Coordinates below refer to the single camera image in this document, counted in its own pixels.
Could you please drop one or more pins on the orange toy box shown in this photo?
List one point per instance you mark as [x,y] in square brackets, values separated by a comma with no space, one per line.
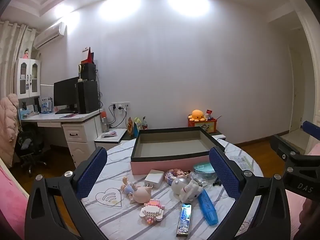
[202,126]

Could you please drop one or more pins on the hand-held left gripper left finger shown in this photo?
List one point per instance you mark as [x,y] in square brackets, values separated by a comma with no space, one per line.
[91,173]

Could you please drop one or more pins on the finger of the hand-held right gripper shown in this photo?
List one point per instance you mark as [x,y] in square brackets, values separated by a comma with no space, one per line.
[311,127]
[285,147]

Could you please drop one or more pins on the white curtain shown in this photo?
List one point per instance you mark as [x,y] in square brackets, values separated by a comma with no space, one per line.
[12,45]

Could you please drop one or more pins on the red white toy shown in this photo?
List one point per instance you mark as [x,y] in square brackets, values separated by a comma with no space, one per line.
[209,115]

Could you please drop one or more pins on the red cap bottle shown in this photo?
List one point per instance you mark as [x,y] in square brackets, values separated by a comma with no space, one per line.
[104,122]

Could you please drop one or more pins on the black computer monitor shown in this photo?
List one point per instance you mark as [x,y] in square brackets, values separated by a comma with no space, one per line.
[65,92]

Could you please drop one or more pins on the blue metallic harmonica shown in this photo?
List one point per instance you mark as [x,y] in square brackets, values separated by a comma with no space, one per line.
[184,220]

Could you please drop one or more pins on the white plug charger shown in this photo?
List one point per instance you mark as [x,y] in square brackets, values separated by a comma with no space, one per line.
[153,178]

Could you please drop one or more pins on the white desk with drawers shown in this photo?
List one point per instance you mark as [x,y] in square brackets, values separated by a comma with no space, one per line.
[80,135]

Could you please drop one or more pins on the cream small fan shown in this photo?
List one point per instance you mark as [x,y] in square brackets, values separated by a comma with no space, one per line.
[80,73]

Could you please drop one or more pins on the pink storage box black rim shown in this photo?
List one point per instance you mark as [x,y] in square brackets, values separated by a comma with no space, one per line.
[172,164]

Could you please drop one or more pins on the white door frame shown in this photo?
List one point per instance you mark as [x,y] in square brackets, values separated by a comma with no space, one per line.
[311,67]

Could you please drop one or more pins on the blue yellow snack bag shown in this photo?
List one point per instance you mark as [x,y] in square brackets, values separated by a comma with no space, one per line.
[137,127]

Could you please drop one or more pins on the pink blanket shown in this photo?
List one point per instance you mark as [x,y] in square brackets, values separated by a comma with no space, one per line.
[297,212]

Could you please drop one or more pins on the orange snack bag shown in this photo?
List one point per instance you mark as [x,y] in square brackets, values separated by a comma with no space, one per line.
[130,127]

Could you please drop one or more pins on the white side cabinet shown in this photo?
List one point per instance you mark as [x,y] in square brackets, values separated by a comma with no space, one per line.
[110,143]

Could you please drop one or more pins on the pink purple block figure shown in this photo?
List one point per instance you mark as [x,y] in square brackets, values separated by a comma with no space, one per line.
[175,175]

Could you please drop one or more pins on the white bunny figure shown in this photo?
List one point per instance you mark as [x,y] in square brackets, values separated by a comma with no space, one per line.
[191,192]

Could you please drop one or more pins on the black low bench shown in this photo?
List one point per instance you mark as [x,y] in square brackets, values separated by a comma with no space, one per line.
[218,133]

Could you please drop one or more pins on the orange octopus plush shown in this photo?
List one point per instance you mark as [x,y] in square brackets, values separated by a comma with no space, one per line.
[197,115]

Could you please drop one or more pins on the white air conditioner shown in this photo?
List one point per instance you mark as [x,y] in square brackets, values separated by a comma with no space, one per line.
[48,36]

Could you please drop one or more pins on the white glass-door cabinet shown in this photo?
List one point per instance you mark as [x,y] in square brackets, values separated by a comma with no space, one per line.
[27,77]

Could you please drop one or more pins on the pink white block figure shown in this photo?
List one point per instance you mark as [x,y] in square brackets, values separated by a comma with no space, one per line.
[150,211]

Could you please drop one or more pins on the blue white box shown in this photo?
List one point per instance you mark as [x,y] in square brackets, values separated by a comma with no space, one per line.
[46,105]

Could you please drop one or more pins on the white bed frame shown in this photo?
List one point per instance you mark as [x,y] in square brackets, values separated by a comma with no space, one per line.
[15,178]

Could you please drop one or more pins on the clear round container teal lid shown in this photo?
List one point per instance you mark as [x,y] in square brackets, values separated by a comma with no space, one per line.
[203,168]

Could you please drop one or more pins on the black speaker box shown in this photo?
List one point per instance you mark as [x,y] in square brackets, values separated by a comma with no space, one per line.
[88,71]

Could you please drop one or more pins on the pink doll figurine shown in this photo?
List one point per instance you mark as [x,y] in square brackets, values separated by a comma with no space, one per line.
[140,193]

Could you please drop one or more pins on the pink plush cushion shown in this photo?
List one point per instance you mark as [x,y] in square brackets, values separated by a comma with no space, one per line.
[12,200]

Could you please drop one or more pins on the white wall outlet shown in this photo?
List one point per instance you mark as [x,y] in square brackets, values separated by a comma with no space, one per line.
[120,105]

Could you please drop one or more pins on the white door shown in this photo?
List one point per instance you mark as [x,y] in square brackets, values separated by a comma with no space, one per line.
[296,92]

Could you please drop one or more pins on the black office chair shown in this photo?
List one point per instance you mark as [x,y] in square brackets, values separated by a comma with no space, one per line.
[30,142]

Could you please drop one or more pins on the black computer tower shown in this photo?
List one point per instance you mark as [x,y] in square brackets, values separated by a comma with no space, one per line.
[87,97]

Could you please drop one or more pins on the red box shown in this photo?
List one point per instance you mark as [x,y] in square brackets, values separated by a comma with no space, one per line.
[88,56]

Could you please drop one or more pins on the blue highlighter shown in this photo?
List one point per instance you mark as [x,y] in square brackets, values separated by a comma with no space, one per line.
[207,210]

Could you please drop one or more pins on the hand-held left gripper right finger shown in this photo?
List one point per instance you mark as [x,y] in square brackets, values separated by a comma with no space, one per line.
[223,173]

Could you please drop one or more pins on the pink packet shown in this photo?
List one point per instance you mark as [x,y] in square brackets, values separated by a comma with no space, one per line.
[108,134]

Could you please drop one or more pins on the small pink doll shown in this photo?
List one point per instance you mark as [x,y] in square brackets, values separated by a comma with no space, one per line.
[26,53]

